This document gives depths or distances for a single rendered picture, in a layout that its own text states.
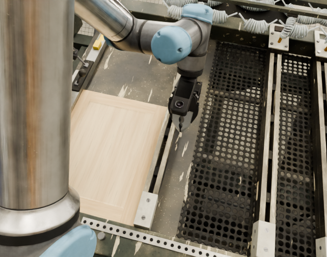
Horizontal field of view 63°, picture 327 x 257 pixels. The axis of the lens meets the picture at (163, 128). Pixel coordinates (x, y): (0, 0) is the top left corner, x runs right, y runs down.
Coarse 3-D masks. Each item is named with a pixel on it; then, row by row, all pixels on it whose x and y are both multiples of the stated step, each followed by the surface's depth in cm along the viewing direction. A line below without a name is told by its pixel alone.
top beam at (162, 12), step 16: (128, 0) 156; (144, 16) 152; (160, 16) 150; (176, 16) 149; (224, 16) 150; (224, 32) 148; (240, 32) 146; (256, 32) 144; (288, 48) 147; (304, 48) 145
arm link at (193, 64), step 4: (188, 56) 74; (204, 56) 68; (184, 60) 68; (188, 60) 67; (192, 60) 67; (196, 60) 67; (200, 60) 68; (204, 60) 69; (180, 64) 69; (184, 64) 68; (188, 64) 68; (192, 64) 68; (196, 64) 68; (200, 64) 68; (204, 64) 70; (180, 68) 71; (184, 68) 69; (188, 68) 69; (192, 68) 68; (196, 68) 69; (200, 68) 69
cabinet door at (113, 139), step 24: (96, 96) 131; (72, 120) 124; (96, 120) 125; (120, 120) 125; (144, 120) 125; (72, 144) 118; (96, 144) 118; (120, 144) 119; (144, 144) 118; (72, 168) 113; (96, 168) 113; (120, 168) 113; (144, 168) 113; (96, 192) 108; (120, 192) 108; (96, 216) 103; (120, 216) 103
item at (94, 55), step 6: (102, 42) 147; (102, 48) 146; (90, 54) 142; (96, 54) 142; (90, 60) 140; (96, 60) 142; (90, 72) 138; (90, 78) 139; (84, 84) 134; (72, 96) 128; (78, 96) 130; (72, 102) 127; (72, 108) 127
